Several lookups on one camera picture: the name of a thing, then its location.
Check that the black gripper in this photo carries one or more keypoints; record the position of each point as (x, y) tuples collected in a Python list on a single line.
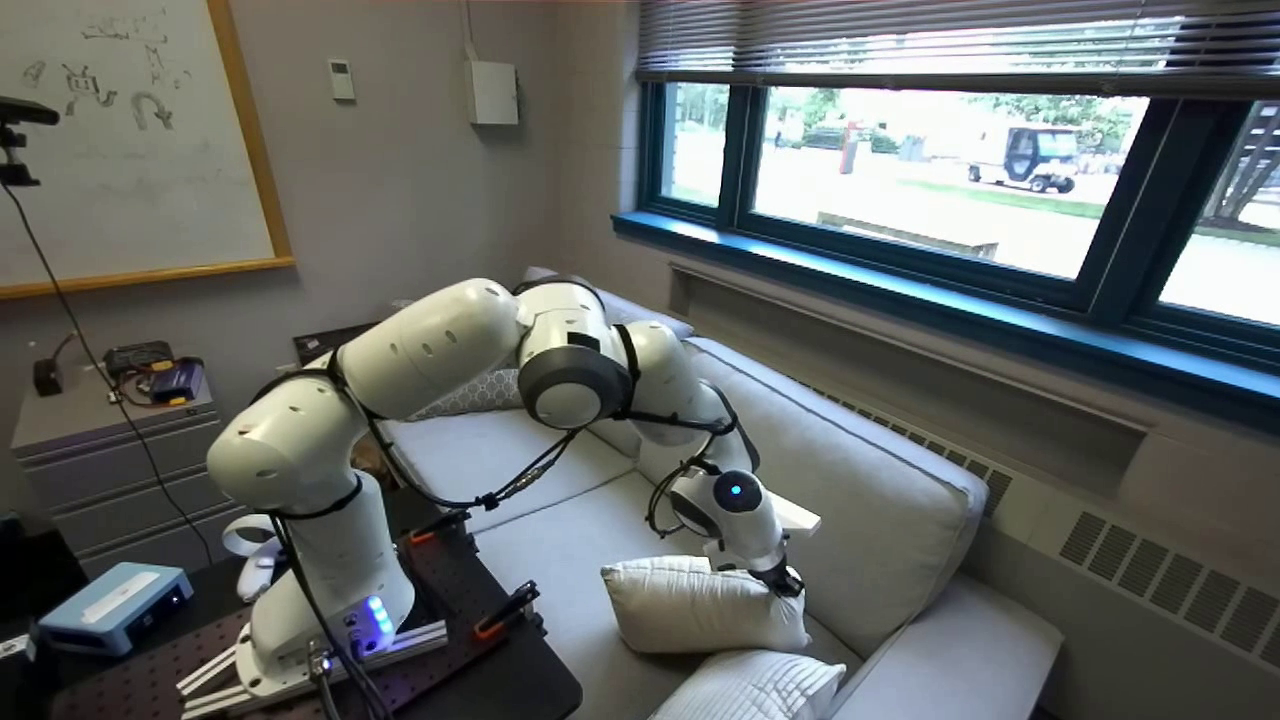
[(775, 568)]

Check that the small cream pleated pillow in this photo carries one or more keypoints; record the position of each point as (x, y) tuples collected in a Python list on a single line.
[(752, 687), (693, 605)]

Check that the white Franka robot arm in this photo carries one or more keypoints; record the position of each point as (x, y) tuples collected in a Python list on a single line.
[(402, 360)]

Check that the grey fabric sofa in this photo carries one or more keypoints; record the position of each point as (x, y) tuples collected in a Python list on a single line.
[(961, 653)]

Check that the grey sofa seat cushion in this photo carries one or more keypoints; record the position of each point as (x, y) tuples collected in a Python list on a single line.
[(563, 573), (464, 462)]

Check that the orange black clamp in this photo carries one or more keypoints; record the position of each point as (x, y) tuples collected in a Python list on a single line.
[(506, 608), (443, 524)]

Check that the black robot table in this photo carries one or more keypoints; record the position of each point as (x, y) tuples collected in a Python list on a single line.
[(521, 682)]

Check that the dark vehicle outside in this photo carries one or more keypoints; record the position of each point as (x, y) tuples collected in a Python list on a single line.
[(1027, 158)]

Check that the white VR controller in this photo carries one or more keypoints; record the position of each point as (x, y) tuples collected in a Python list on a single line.
[(244, 541)]

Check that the grey window blinds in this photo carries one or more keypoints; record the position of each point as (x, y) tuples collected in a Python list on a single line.
[(935, 35)]

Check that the small blue box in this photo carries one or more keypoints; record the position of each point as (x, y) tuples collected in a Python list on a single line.
[(183, 386)]

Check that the light blue box device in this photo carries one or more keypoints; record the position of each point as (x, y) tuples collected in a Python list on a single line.
[(113, 600)]

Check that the grey drawer cabinet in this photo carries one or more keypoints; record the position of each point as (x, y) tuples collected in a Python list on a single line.
[(123, 481)]

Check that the small black object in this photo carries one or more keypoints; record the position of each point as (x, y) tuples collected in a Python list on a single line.
[(45, 379)]

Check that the wood framed whiteboard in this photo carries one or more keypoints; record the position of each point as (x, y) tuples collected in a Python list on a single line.
[(132, 160)]

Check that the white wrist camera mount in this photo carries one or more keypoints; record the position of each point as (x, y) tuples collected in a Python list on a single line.
[(799, 515)]

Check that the grey wall heater cover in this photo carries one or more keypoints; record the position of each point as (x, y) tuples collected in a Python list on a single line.
[(1160, 573)]

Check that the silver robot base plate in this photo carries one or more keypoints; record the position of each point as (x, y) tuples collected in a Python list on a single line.
[(402, 645)]

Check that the dark teal window frame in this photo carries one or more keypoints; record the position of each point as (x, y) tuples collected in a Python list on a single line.
[(740, 155)]

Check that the white wall box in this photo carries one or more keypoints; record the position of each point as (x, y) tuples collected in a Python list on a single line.
[(497, 93)]

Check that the white wall thermostat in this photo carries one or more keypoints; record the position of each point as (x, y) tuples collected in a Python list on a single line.
[(347, 80)]

